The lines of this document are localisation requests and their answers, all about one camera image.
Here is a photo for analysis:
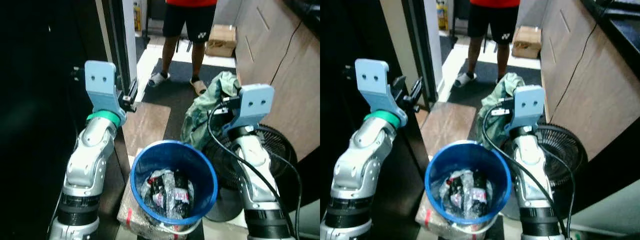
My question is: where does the green cloth garment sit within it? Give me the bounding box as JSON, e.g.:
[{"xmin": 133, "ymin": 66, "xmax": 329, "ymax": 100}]
[
  {"xmin": 475, "ymin": 72, "xmax": 526, "ymax": 149},
  {"xmin": 180, "ymin": 71, "xmax": 242, "ymax": 151}
]

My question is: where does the brown floor mat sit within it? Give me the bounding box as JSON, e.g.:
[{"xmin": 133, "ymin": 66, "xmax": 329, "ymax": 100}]
[
  {"xmin": 420, "ymin": 101, "xmax": 477, "ymax": 157},
  {"xmin": 122, "ymin": 102, "xmax": 171, "ymax": 157}
]

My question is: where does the dark grey floor mat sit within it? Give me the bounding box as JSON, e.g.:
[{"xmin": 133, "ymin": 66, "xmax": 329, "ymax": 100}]
[
  {"xmin": 142, "ymin": 57, "xmax": 237, "ymax": 142},
  {"xmin": 446, "ymin": 57, "xmax": 543, "ymax": 118}
]

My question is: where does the blue plastic bucket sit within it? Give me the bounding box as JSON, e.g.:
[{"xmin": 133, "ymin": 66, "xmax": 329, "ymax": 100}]
[
  {"xmin": 130, "ymin": 140, "xmax": 219, "ymax": 226},
  {"xmin": 425, "ymin": 140, "xmax": 512, "ymax": 226}
]

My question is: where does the black floor fan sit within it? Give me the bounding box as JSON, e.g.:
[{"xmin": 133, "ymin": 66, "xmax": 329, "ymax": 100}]
[
  {"xmin": 202, "ymin": 124, "xmax": 299, "ymax": 223},
  {"xmin": 500, "ymin": 124, "xmax": 589, "ymax": 221}
]

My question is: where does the brown wooden cabinet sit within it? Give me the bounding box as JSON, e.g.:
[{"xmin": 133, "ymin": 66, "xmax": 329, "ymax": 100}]
[
  {"xmin": 540, "ymin": 0, "xmax": 640, "ymax": 162},
  {"xmin": 234, "ymin": 0, "xmax": 321, "ymax": 162}
]

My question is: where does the brown cardboard box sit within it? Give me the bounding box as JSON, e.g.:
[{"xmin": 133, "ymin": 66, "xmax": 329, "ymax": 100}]
[
  {"xmin": 205, "ymin": 24, "xmax": 237, "ymax": 58},
  {"xmin": 511, "ymin": 26, "xmax": 543, "ymax": 60}
]

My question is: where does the person in black shorts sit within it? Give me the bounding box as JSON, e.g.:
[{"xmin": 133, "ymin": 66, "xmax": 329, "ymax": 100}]
[
  {"xmin": 452, "ymin": 0, "xmax": 521, "ymax": 89},
  {"xmin": 148, "ymin": 0, "xmax": 218, "ymax": 96}
]

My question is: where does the crumpled plastic bag rubbish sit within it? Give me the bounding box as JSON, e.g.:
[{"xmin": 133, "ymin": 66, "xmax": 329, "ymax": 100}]
[
  {"xmin": 141, "ymin": 169, "xmax": 194, "ymax": 220},
  {"xmin": 439, "ymin": 169, "xmax": 494, "ymax": 220}
]

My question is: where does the plastic wrapped brown package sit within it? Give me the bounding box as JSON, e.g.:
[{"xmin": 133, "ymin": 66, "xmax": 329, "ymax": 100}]
[
  {"xmin": 415, "ymin": 192, "xmax": 497, "ymax": 240},
  {"xmin": 116, "ymin": 185, "xmax": 201, "ymax": 240}
]

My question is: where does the black countertop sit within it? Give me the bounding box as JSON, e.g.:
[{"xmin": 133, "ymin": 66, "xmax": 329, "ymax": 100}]
[
  {"xmin": 282, "ymin": 0, "xmax": 321, "ymax": 40},
  {"xmin": 581, "ymin": 0, "xmax": 640, "ymax": 78}
]

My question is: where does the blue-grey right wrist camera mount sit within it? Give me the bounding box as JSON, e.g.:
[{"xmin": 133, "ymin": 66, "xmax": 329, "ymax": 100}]
[
  {"xmin": 505, "ymin": 85, "xmax": 546, "ymax": 133},
  {"xmin": 222, "ymin": 84, "xmax": 275, "ymax": 135}
]

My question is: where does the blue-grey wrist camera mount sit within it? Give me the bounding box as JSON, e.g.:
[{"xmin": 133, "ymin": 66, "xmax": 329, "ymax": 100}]
[
  {"xmin": 355, "ymin": 58, "xmax": 408, "ymax": 126},
  {"xmin": 505, "ymin": 85, "xmax": 546, "ymax": 133},
  {"xmin": 222, "ymin": 84, "xmax": 275, "ymax": 135},
  {"xmin": 84, "ymin": 60, "xmax": 127, "ymax": 126}
]

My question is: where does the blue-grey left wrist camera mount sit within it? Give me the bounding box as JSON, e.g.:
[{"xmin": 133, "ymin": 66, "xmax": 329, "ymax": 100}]
[
  {"xmin": 84, "ymin": 60, "xmax": 127, "ymax": 126},
  {"xmin": 355, "ymin": 58, "xmax": 408, "ymax": 126}
]

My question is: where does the dark door frame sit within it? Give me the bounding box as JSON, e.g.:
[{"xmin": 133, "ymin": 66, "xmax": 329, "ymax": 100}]
[
  {"xmin": 95, "ymin": 0, "xmax": 139, "ymax": 97},
  {"xmin": 380, "ymin": 0, "xmax": 444, "ymax": 108}
]

